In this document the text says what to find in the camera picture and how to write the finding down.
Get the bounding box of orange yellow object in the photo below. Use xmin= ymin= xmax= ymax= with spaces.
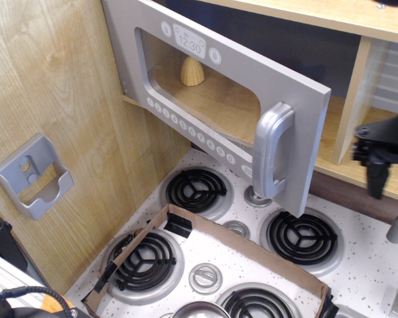
xmin=40 ymin=294 xmax=63 ymax=313

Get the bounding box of black cable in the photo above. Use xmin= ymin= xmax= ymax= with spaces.
xmin=0 ymin=286 xmax=74 ymax=318

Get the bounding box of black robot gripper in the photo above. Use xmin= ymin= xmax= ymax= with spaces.
xmin=352 ymin=115 xmax=398 ymax=199

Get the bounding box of yellow toy corn cob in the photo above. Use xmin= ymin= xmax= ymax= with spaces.
xmin=180 ymin=56 xmax=205 ymax=87

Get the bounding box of back left black burner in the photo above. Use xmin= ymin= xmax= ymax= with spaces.
xmin=159 ymin=167 xmax=234 ymax=221

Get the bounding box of brown cardboard barrier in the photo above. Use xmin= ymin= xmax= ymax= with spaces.
xmin=82 ymin=205 xmax=338 ymax=317

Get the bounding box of black equipment on left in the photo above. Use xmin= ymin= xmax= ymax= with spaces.
xmin=0 ymin=218 xmax=28 ymax=272

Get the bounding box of silver metal pot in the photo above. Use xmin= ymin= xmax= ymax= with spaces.
xmin=170 ymin=301 xmax=230 ymax=318

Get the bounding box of grey stove knob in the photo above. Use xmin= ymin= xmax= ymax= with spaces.
xmin=243 ymin=185 xmax=273 ymax=208
xmin=223 ymin=220 xmax=251 ymax=239
xmin=188 ymin=263 xmax=223 ymax=295

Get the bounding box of grey wall phone holder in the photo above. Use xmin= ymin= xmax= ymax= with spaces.
xmin=0 ymin=133 xmax=74 ymax=221

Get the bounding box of front left black burner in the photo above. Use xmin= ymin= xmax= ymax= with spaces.
xmin=107 ymin=229 xmax=184 ymax=305

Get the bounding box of middle grey stove knob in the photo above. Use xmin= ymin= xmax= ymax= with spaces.
xmin=223 ymin=220 xmax=251 ymax=239

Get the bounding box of front right black burner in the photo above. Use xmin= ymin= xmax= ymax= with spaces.
xmin=216 ymin=282 xmax=302 ymax=318

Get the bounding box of front grey stove knob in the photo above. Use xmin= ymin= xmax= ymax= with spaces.
xmin=188 ymin=263 xmax=223 ymax=295

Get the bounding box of grey toy microwave door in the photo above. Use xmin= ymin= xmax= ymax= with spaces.
xmin=102 ymin=1 xmax=331 ymax=216

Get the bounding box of black burner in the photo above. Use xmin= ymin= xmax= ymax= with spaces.
xmin=216 ymin=282 xmax=302 ymax=318
xmin=107 ymin=229 xmax=184 ymax=305
xmin=259 ymin=207 xmax=344 ymax=278
xmin=159 ymin=167 xmax=234 ymax=221

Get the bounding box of back right black burner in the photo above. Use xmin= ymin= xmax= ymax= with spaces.
xmin=259 ymin=207 xmax=344 ymax=278

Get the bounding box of wooden shelf cabinet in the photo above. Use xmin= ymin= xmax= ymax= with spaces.
xmin=155 ymin=1 xmax=398 ymax=186

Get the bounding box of back grey stove knob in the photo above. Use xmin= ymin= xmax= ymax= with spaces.
xmin=243 ymin=185 xmax=273 ymax=208

